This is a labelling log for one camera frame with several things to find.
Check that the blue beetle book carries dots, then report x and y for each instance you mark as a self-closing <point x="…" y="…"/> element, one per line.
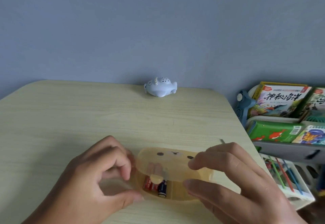
<point x="309" y="136"/>

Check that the green fish book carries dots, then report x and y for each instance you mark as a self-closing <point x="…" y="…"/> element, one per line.
<point x="274" y="132"/>

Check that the orange bear storage box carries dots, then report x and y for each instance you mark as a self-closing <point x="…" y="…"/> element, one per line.
<point x="172" y="162"/>

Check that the green stick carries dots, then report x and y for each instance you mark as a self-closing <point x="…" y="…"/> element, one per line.
<point x="276" y="172"/>

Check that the blue stick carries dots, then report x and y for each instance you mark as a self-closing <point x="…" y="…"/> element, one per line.
<point x="292" y="176"/>

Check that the blue silver-ended battery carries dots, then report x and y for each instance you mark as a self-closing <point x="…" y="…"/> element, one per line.
<point x="162" y="189"/>

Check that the black screwdriver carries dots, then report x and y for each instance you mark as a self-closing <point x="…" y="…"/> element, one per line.
<point x="222" y="141"/>

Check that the bird picture book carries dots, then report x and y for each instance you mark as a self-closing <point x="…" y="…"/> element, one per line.
<point x="317" y="101"/>

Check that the person's left forearm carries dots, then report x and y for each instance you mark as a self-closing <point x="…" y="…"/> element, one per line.
<point x="45" y="217"/>

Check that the person's left hand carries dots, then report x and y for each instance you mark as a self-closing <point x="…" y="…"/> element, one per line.
<point x="81" y="190"/>

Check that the dark blue plastic item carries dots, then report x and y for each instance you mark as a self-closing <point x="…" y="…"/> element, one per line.
<point x="321" y="180"/>

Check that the children's book rack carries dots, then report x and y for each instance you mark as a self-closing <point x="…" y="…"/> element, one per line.
<point x="242" y="104"/>

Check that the red stick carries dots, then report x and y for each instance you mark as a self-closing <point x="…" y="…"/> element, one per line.
<point x="285" y="175"/>

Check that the white shape sorter box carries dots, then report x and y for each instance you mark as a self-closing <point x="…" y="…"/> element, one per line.
<point x="304" y="197"/>

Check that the person's right hand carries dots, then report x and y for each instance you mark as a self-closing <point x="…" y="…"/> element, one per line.
<point x="254" y="201"/>

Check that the ocean picture book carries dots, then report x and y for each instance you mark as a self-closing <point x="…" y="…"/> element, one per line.
<point x="279" y="101"/>

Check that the blue toy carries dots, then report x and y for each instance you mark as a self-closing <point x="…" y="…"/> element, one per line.
<point x="160" y="89"/>

